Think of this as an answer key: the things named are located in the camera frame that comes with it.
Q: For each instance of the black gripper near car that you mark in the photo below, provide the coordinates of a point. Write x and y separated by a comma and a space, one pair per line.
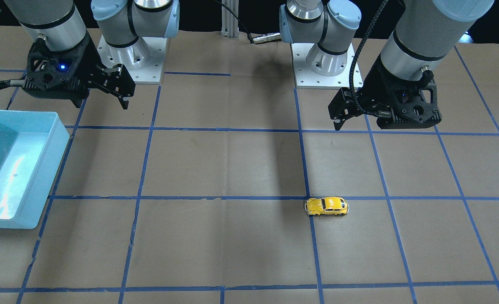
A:
377, 86

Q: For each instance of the black gripper near bin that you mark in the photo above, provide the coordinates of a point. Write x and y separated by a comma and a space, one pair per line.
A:
89, 59

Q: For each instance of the yellow beetle toy car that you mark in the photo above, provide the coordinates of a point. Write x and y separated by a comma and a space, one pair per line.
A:
326, 206

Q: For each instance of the robot arm near blue bin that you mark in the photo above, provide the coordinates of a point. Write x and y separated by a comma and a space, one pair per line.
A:
121, 22

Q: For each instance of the robot arm near yellow car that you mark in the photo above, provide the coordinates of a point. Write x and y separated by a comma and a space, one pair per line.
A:
423, 36

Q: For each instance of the light blue plastic bin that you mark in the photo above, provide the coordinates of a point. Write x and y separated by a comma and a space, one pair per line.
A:
32, 144

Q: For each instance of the metal base plate near bin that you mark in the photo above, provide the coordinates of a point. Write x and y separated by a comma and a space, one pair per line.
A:
144, 60

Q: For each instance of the metal base plate near car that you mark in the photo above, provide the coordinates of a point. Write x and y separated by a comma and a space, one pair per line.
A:
305, 78

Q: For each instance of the aluminium frame post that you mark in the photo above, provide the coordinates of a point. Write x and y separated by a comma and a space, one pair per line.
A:
229, 27

